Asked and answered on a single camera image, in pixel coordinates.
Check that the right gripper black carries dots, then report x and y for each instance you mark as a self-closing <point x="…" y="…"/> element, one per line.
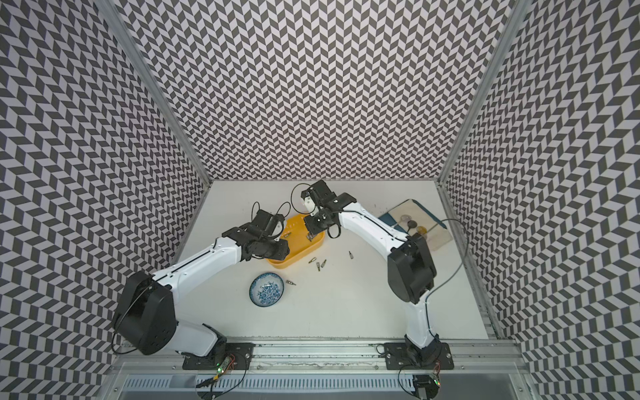
<point x="312" y="227"/>

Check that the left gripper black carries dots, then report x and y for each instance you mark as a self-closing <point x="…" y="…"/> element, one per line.
<point x="282" y="253"/>

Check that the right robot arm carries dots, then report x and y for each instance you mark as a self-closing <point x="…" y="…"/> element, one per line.
<point x="411" y="270"/>

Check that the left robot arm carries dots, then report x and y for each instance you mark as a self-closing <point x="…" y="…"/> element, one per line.
<point x="146" y="314"/>

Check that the yellow plastic storage box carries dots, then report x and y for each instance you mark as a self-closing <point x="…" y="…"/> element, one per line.
<point x="300" y="242"/>

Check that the blue white ceramic bowl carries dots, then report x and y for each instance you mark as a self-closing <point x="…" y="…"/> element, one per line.
<point x="259" y="281"/>

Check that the screws in bowl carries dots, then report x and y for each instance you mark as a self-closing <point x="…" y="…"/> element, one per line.
<point x="268" y="293"/>

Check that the teal tray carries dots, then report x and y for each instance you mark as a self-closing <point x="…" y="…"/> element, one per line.
<point x="411" y="209"/>

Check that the dark round spoon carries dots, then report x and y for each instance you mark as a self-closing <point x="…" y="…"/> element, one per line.
<point x="412" y="226"/>

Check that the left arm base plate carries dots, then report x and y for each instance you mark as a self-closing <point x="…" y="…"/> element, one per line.
<point x="217" y="356"/>

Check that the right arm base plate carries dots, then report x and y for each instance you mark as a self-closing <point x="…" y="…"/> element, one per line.
<point x="419" y="356"/>

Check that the aluminium front rail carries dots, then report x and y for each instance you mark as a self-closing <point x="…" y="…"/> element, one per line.
<point x="370" y="356"/>

